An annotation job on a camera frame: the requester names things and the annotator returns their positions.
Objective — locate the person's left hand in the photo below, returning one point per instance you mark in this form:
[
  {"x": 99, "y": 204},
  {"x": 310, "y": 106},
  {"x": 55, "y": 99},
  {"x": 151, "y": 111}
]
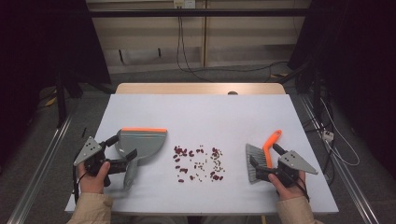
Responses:
[{"x": 93, "y": 183}]

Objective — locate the black horizontal bar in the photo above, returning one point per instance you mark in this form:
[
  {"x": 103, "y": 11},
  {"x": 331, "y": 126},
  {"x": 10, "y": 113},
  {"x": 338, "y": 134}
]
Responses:
[{"x": 199, "y": 13}]

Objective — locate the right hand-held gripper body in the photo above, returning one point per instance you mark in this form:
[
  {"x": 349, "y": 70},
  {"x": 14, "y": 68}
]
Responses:
[{"x": 295, "y": 162}]

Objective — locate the aluminium floor rail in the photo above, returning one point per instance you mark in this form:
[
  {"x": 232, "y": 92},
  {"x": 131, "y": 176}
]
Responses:
[
  {"x": 37, "y": 174},
  {"x": 351, "y": 186}
]

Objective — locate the black curtain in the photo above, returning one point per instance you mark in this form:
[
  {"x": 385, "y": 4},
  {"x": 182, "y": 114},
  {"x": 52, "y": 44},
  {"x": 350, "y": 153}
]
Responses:
[
  {"x": 37, "y": 46},
  {"x": 358, "y": 62}
]

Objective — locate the white table cover sheet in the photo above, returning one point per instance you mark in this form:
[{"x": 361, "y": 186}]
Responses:
[{"x": 199, "y": 118}]

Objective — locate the dark round table grommet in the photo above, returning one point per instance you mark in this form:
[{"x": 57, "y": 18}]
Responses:
[{"x": 232, "y": 92}]

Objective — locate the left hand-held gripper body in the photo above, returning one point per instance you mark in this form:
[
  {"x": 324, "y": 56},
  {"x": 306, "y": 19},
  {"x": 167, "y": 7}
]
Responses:
[{"x": 88, "y": 151}]

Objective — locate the black metal stand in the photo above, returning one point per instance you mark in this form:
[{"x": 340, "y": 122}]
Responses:
[
  {"x": 61, "y": 99},
  {"x": 317, "y": 93}
]

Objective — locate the grey dustpan with orange edge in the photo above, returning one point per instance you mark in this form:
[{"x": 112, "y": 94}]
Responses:
[{"x": 146, "y": 143}]

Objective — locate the wooden table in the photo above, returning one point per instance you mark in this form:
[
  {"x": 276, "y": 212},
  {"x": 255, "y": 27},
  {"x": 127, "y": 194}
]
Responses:
[{"x": 186, "y": 88}]

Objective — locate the black wall clip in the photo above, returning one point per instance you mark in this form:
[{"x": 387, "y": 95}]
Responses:
[{"x": 159, "y": 53}]

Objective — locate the white wall outlet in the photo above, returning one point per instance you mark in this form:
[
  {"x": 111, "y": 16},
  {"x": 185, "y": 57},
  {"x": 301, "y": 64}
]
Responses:
[{"x": 184, "y": 3}]

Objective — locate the person's right hand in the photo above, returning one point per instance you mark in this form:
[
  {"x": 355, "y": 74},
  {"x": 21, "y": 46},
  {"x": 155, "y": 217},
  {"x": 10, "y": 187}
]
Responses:
[{"x": 291, "y": 191}]

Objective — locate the red and green beans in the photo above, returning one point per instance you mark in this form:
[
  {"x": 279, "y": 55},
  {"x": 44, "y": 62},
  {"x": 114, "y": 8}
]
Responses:
[{"x": 179, "y": 151}]

